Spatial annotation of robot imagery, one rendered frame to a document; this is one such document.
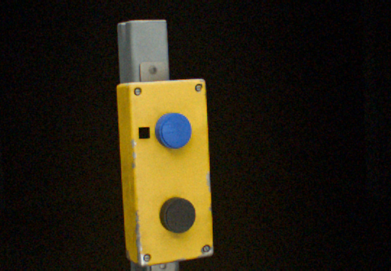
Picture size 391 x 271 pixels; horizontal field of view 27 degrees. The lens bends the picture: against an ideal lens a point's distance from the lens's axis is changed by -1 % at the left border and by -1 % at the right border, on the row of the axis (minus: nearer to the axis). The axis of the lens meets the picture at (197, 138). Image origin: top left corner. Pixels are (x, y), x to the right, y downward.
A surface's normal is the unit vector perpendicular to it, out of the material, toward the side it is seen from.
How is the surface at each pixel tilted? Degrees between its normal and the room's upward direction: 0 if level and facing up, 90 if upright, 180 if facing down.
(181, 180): 90
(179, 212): 90
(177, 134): 90
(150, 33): 90
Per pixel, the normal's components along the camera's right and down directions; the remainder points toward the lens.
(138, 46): 0.45, 0.05
